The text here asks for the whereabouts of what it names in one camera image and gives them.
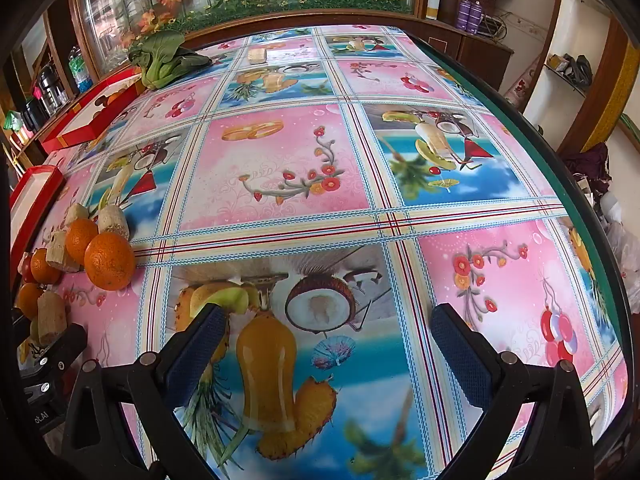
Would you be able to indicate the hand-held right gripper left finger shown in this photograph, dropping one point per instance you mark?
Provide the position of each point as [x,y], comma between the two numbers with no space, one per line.
[200,350]

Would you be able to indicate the orange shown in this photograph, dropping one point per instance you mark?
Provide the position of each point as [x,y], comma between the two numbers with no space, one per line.
[110,260]
[42,266]
[29,301]
[80,240]

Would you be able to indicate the small pale food chunk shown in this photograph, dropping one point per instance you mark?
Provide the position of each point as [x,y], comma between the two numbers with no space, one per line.
[259,55]

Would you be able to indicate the purple spray can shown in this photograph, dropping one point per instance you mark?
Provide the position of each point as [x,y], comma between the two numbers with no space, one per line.
[476,16]
[466,14]

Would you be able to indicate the dark shoes on shelf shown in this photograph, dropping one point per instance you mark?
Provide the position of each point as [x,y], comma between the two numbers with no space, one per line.
[582,69]

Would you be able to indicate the red tray with orange stripes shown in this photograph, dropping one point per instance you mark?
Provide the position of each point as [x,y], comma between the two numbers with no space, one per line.
[75,120]

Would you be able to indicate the dark red cloth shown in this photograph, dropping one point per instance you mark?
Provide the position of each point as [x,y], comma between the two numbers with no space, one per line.
[592,165]

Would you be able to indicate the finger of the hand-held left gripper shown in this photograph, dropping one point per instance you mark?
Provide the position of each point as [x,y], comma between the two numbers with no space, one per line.
[47,388]
[65,347]

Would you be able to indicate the red tray with white base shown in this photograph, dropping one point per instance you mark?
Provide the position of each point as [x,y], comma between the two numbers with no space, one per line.
[30,195]

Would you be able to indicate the green bok choy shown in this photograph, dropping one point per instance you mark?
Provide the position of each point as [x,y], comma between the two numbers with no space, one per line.
[162,57]

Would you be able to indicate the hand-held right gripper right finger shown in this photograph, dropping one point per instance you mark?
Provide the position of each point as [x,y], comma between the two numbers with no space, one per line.
[460,355]

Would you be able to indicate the fruit print tablecloth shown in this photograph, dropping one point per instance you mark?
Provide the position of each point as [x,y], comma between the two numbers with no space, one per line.
[280,170]

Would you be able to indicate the clear water bottle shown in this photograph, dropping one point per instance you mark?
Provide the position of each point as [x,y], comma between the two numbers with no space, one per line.
[80,70]

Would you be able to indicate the black thermos flask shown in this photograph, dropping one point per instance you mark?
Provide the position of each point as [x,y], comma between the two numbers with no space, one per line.
[52,90]

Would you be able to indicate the white plastic bag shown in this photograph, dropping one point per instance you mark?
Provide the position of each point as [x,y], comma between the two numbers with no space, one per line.
[617,240]

